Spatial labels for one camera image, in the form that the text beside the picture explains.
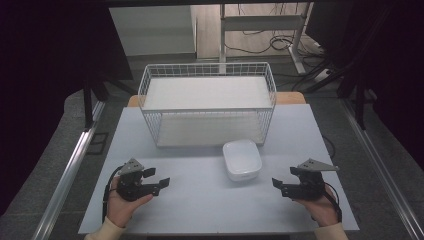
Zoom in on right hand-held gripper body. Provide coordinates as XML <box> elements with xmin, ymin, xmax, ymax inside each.
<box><xmin>293</xmin><ymin>157</ymin><xmax>340</xmax><ymax>202</ymax></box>

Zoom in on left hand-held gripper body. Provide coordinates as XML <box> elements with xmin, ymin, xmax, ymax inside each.
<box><xmin>115</xmin><ymin>157</ymin><xmax>148</xmax><ymax>202</ymax></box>

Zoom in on person's left hand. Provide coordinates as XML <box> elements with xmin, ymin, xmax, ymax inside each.
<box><xmin>105</xmin><ymin>176</ymin><xmax>155</xmax><ymax>229</ymax></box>

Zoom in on person's right hand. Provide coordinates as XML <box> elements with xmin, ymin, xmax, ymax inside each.
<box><xmin>293</xmin><ymin>185</ymin><xmax>340</xmax><ymax>228</ymax></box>

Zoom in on pale blue table sheet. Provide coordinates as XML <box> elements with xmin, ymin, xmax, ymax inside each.
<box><xmin>77</xmin><ymin>103</ymin><xmax>360</xmax><ymax>235</ymax></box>

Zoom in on white square lidded container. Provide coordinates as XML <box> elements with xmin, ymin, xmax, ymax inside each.
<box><xmin>222</xmin><ymin>139</ymin><xmax>263</xmax><ymax>182</ymax></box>

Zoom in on black stand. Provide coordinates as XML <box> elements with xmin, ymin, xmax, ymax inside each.
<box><xmin>335</xmin><ymin>64</ymin><xmax>379</xmax><ymax>131</ymax></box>
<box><xmin>81</xmin><ymin>74</ymin><xmax>138</xmax><ymax>132</ymax></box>

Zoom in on white power strip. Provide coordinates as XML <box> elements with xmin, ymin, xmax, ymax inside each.
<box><xmin>313</xmin><ymin>68</ymin><xmax>334</xmax><ymax>83</ymax></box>

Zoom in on black curtain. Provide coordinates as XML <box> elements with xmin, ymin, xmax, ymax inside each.
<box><xmin>304</xmin><ymin>0</ymin><xmax>424</xmax><ymax>171</ymax></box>
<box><xmin>0</xmin><ymin>0</ymin><xmax>134</xmax><ymax>216</ymax></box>

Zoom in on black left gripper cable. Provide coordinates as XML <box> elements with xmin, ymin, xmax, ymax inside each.
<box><xmin>101</xmin><ymin>165</ymin><xmax>124</xmax><ymax>224</ymax></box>

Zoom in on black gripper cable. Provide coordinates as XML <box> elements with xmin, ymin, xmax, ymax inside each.
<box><xmin>311</xmin><ymin>181</ymin><xmax>343</xmax><ymax>224</ymax></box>
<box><xmin>101</xmin><ymin>165</ymin><xmax>124</xmax><ymax>224</ymax></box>

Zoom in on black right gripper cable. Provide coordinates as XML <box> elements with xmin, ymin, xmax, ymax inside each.
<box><xmin>311</xmin><ymin>181</ymin><xmax>343</xmax><ymax>224</ymax></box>

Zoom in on thin black floor cable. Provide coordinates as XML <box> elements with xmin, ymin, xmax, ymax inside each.
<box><xmin>321</xmin><ymin>134</ymin><xmax>336</xmax><ymax>160</ymax></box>

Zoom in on black floor bracket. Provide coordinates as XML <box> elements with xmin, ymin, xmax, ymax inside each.
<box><xmin>85</xmin><ymin>132</ymin><xmax>110</xmax><ymax>156</ymax></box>

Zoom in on aluminium floor rail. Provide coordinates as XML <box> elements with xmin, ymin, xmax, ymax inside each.
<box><xmin>31</xmin><ymin>99</ymin><xmax>107</xmax><ymax>240</ymax></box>
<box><xmin>339</xmin><ymin>98</ymin><xmax>424</xmax><ymax>240</ymax></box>

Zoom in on white wire basket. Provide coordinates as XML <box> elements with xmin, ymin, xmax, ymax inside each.
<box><xmin>137</xmin><ymin>61</ymin><xmax>278</xmax><ymax>148</ymax></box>

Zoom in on black floor cables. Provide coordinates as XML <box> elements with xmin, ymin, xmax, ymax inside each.
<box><xmin>223</xmin><ymin>29</ymin><xmax>334</xmax><ymax>93</ymax></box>

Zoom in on white desk frame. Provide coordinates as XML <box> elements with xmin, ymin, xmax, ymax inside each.
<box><xmin>218</xmin><ymin>2</ymin><xmax>314</xmax><ymax>75</ymax></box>

